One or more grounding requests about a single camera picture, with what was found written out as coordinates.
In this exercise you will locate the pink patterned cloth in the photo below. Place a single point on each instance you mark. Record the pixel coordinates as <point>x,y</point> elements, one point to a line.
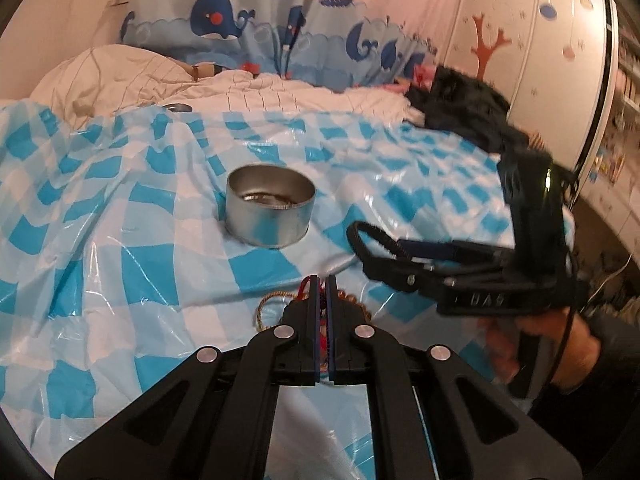
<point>422,78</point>

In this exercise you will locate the blue white checkered plastic sheet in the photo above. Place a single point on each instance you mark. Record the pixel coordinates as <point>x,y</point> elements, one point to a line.
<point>116,265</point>

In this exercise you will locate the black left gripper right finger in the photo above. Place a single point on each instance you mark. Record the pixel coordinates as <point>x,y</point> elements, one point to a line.
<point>358,352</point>

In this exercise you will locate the silver tin lid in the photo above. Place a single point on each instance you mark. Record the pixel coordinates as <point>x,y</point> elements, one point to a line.
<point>178,108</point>

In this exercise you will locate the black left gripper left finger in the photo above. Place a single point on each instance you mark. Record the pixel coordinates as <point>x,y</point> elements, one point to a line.
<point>290,352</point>

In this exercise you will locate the white wardrobe with tree decal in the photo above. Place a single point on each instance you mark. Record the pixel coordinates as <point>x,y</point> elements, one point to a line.
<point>553,60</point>

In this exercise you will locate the person's right hand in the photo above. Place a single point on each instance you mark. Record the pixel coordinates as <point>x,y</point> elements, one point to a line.
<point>580,355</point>

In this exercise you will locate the blue whale print pillow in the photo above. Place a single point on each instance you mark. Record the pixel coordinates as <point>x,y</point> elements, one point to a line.
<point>252,35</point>

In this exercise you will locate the black fuzzy garment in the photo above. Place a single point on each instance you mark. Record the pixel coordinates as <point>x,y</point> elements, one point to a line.
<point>469,108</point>

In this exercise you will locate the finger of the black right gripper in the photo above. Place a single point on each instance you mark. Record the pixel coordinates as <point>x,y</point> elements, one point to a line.
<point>443,281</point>
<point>457,251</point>

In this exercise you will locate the white grid-lined duvet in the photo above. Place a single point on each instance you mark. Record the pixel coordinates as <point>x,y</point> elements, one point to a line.
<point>107,80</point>

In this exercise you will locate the round silver metal tin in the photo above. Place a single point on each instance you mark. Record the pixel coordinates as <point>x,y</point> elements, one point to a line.
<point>268,206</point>

